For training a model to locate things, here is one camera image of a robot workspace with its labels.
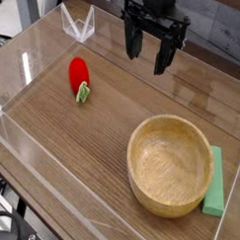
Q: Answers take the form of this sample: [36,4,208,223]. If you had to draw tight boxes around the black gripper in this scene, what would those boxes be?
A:
[121,0,191,75]

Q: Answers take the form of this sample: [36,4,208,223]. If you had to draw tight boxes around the red plush strawberry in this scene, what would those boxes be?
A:
[68,57,91,103]

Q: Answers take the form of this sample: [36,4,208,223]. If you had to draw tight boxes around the wooden bowl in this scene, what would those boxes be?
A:
[126,114,214,218]

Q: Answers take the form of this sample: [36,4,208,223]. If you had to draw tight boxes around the green rectangular block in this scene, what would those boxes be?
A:
[202,146,224,217]

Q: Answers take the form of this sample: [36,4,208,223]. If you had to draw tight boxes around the black table leg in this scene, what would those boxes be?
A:
[16,198,27,217]

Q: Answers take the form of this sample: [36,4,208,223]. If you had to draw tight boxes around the clear acrylic corner bracket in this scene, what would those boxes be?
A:
[60,3,95,43]

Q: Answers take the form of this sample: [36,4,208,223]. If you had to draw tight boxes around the clear acrylic enclosure wall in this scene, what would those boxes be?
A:
[0,7,240,240]

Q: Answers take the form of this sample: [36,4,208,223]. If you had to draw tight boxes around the grey post top left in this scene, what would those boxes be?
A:
[17,0,40,30]

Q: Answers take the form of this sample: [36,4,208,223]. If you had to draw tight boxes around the black cable bottom left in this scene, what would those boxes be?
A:
[0,209,27,240]

